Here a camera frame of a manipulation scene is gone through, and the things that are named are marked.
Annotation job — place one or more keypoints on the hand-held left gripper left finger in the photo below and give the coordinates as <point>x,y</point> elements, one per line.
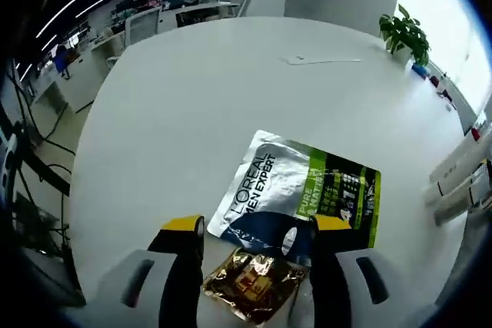
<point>177,274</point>

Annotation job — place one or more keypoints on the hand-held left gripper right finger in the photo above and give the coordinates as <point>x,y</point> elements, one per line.
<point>330,274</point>

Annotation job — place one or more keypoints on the gold foil skincare sachet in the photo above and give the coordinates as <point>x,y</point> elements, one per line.
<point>253,285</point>

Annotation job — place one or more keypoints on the green silver skincare sachet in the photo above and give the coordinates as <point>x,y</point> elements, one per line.
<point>269,174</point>

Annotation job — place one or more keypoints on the tall white skincare tube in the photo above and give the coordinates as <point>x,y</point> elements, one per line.
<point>453,168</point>

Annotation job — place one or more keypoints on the small blue object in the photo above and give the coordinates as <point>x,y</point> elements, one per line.
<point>419,68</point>

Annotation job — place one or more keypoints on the white background office chair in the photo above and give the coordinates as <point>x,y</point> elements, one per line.
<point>142,26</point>

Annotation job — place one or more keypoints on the potted green plant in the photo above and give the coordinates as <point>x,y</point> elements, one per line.
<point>403,32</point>

